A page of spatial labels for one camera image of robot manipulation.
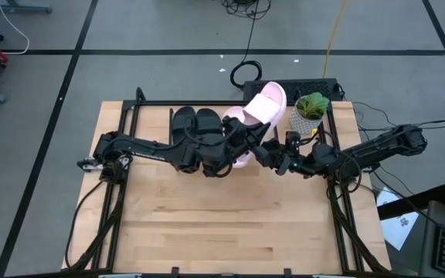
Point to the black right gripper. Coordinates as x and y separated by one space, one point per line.
290 162

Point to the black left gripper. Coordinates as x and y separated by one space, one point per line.
236 133

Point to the pink slide sandal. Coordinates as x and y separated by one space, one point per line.
233 112
265 104

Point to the black slide sandal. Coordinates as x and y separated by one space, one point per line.
184 119
209 119

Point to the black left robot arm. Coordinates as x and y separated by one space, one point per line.
149 152

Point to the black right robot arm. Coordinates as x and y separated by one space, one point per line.
381 148

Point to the wooden shelf with black legs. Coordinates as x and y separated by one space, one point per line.
273 135

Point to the green plant in patterned pot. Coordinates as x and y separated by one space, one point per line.
309 112

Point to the white paper sheet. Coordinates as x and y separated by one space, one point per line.
398 228

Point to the black desk bar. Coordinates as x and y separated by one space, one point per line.
412 202

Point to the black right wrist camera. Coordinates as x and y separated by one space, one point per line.
293 140

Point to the black metal rig frame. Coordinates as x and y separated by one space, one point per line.
207 103

